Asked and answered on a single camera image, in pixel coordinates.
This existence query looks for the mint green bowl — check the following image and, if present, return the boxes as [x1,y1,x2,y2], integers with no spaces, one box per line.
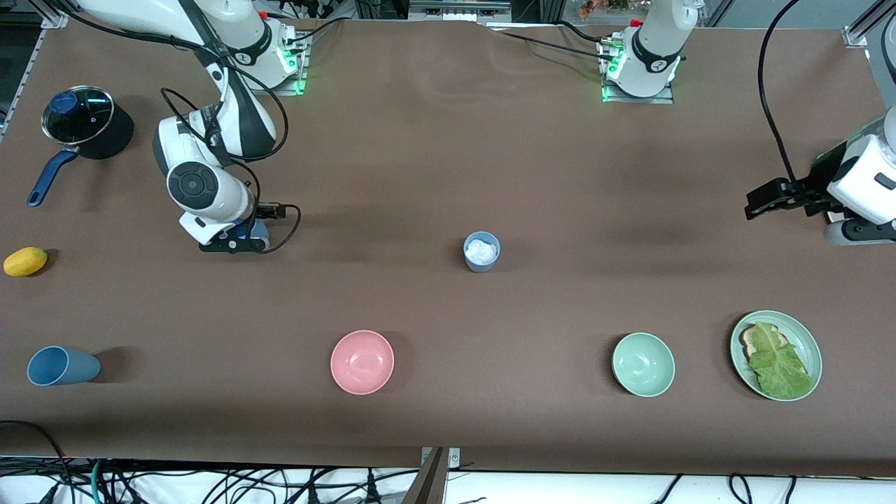
[612,332,676,398]

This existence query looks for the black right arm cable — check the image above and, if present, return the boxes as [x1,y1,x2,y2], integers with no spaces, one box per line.
[160,87,302,254]

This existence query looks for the white power strip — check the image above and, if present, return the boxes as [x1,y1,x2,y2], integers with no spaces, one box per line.
[408,0,512,23]

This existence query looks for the pink bowl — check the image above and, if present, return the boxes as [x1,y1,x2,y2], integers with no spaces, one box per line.
[330,330,396,396]

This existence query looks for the blue cup holding tissue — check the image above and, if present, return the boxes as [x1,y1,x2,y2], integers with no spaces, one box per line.
[463,231,501,274]

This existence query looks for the black looping floor cable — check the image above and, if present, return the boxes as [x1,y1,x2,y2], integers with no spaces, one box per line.
[0,419,75,504]

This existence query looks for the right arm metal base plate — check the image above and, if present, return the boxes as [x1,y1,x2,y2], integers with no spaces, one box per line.
[232,31,309,97]

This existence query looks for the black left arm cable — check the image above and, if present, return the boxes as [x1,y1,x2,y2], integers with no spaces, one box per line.
[757,0,806,184]

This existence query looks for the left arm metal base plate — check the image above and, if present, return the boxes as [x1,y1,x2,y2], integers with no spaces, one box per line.
[601,38,675,105]

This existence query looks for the black cable on tabletop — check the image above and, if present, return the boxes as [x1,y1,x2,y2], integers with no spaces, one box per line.
[490,21,611,61]

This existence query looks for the yellow lemon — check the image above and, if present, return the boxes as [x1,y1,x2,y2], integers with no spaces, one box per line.
[3,246,49,278]

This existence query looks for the small metal bracket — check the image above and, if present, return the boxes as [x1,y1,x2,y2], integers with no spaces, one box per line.
[420,447,461,470]

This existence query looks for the aluminium frame profile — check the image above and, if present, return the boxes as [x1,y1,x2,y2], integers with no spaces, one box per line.
[843,0,896,48]
[0,0,71,137]

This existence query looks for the glass lid blue knob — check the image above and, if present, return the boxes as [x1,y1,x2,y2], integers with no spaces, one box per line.
[41,85,115,146]

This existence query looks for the green plate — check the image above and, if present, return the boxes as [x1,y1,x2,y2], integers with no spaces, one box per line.
[729,310,823,402]

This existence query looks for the grey slanted beam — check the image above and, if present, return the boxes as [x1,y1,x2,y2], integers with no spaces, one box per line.
[401,448,449,504]

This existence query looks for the black pot blue handle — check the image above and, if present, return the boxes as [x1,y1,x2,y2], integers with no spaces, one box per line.
[27,85,135,208]

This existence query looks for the toast slice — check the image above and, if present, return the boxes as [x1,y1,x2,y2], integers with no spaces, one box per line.
[741,323,792,361]

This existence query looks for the green lettuce leaf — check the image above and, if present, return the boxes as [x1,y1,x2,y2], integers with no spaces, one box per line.
[748,323,816,398]

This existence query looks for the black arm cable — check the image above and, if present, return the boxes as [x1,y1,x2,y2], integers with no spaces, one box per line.
[160,87,302,254]
[757,0,806,184]

